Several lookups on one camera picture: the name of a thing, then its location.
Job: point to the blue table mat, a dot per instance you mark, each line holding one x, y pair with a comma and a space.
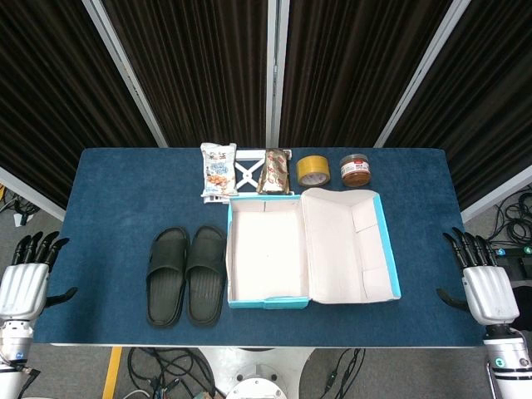
108, 216

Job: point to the white frame post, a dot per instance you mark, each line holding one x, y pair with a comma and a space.
124, 70
276, 70
422, 75

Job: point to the yellow floor tape strip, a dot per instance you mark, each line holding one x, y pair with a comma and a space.
112, 374

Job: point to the dark brown curtain panel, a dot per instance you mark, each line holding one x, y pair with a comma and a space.
195, 70
54, 95
482, 104
353, 70

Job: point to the white plastic rack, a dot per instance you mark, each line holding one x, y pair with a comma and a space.
248, 174

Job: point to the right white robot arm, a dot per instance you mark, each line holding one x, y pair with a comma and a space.
511, 361

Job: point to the red lid sauce jar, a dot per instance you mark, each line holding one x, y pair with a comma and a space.
356, 172

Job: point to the grey metal tube frame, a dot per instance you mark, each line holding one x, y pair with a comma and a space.
491, 382

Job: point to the white frame rail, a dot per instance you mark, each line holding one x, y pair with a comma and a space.
498, 193
29, 193

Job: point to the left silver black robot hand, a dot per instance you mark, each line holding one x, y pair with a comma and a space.
23, 291

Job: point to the white snack bag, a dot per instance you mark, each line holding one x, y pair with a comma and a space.
218, 170

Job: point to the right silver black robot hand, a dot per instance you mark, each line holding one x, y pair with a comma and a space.
490, 295

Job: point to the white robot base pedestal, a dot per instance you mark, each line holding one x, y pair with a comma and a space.
257, 374

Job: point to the yellow tape roll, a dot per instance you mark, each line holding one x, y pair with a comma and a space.
312, 170

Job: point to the light blue shoe box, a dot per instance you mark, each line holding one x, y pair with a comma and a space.
332, 249

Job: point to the black rubber slipper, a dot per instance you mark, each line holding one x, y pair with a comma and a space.
205, 287
166, 291

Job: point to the brown snack bag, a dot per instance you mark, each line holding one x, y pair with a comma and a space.
274, 170

